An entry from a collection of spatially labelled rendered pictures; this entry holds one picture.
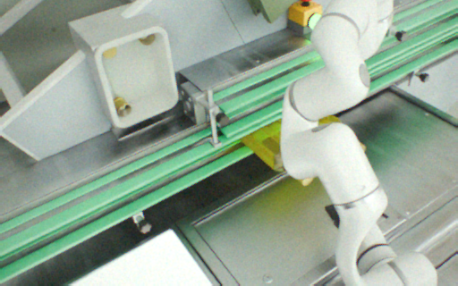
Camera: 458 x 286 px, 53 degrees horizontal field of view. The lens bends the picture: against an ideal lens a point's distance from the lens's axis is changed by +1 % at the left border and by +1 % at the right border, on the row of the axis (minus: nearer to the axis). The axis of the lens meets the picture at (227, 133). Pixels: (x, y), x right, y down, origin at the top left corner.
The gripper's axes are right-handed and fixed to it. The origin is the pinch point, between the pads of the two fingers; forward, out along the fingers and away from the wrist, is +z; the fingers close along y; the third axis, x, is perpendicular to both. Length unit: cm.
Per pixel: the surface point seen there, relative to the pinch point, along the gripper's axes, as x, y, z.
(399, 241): -14.5, -13.2, -6.3
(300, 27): -15, 17, 50
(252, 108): 6.7, 5.6, 33.4
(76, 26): 45, 33, 44
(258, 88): 5.6, 13.4, 31.2
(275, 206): 8.2, -13.1, 14.4
